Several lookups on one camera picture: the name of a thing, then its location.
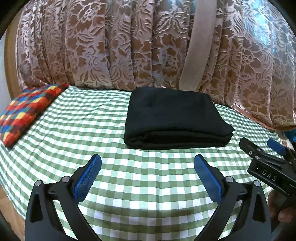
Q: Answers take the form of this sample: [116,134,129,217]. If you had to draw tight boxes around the colourful patterned pillow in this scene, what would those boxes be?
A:
[1,84,69,147]

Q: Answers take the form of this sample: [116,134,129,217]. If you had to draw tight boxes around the right hand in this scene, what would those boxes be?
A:
[268,190,295,223]

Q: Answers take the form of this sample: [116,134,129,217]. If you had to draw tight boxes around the green white checkered bedsheet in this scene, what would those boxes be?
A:
[1,86,280,240]

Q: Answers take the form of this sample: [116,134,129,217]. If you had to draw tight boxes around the black pants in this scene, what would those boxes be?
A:
[123,87,234,150]

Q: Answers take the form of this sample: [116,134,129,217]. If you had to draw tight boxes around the brown floral curtain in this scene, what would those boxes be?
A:
[16,1,295,131]

